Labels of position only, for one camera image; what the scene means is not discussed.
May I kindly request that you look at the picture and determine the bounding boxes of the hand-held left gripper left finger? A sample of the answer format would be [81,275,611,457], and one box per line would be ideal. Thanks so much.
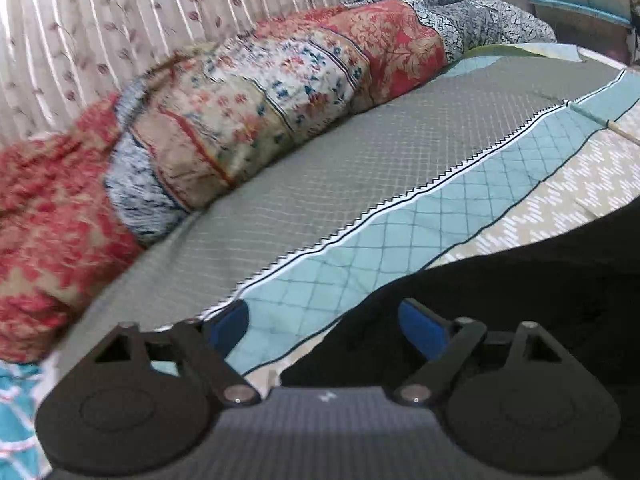
[94,300,262,407]

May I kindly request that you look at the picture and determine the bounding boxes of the teal-trimmed wooden furniture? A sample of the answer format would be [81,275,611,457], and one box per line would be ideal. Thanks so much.
[530,0,640,66]

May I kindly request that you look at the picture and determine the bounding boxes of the black pants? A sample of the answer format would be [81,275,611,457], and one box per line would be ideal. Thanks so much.
[280,207,640,392]

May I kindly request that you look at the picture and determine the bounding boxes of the teal and beige patterned bedspread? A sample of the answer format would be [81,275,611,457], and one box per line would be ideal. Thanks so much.
[50,42,640,391]

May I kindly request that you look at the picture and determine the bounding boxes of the red floral patchwork quilt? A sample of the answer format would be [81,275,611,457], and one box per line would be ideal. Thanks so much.
[0,0,558,363]

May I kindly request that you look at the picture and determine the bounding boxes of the thin wooden stick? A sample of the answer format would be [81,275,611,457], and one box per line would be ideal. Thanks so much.
[565,101,640,147]

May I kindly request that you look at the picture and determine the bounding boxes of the teal lattice print pillow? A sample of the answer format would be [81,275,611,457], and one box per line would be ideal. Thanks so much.
[0,360,57,480]

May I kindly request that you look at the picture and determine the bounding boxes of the beige leaf print curtain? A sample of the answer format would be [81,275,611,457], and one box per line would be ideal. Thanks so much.
[0,0,416,147]

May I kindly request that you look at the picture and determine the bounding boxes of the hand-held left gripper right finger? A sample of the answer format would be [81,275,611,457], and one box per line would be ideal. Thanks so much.
[392,298,563,407]

